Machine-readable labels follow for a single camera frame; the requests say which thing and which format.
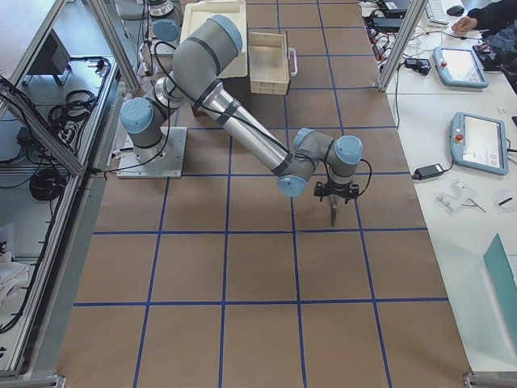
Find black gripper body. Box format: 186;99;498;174
313;181;359;203

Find grey orange scissors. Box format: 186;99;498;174
330;195;339;226

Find white drawer handle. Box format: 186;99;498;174
288;47;298;77

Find wooden drawer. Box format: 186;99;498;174
248;32;292;95

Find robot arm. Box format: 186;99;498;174
120;15;363;201

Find black power brick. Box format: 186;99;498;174
412;163;445;180

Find teach pendant near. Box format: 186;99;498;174
450;112;508;175

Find teach pendant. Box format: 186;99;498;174
432;47;489;89
450;112;508;175

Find teach pendant far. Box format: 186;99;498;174
432;47;489;89

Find white plastic tray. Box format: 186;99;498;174
179;1;248;78

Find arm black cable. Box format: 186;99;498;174
350;158;372;199

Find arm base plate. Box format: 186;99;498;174
116;126;187;179

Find aluminium frame post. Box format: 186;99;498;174
377;0;427;92

